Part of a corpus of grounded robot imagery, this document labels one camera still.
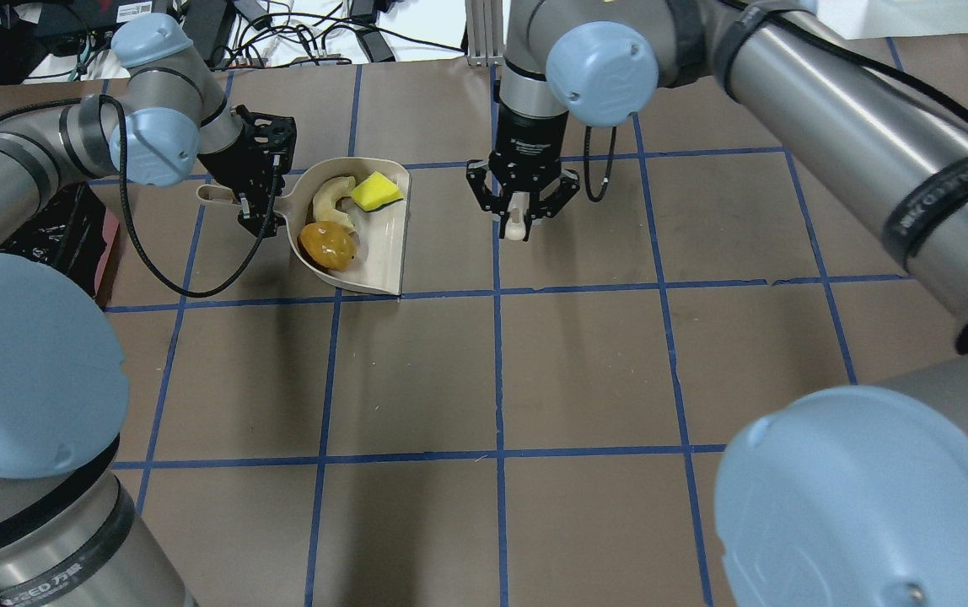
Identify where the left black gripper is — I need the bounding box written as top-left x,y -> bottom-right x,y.
197,108 -> 298,239

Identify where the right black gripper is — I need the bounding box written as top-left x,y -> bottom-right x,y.
465,109 -> 581,237

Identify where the white hand brush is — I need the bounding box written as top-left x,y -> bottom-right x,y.
503,192 -> 531,242

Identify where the pale melon rind slice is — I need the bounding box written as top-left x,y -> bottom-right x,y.
312,175 -> 357,234

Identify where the yellow sponge piece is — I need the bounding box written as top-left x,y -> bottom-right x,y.
350,172 -> 406,212

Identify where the white plastic dustpan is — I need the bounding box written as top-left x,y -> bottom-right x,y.
191,157 -> 410,301

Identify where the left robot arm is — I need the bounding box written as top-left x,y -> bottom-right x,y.
0,13 -> 295,606

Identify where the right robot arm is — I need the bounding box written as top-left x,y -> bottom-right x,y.
465,1 -> 968,606

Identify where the bin with black bag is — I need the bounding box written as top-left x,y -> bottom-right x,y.
0,183 -> 116,297

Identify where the aluminium frame post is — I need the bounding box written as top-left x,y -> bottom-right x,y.
465,0 -> 507,67

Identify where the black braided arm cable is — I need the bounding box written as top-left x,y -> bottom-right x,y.
109,93 -> 282,298

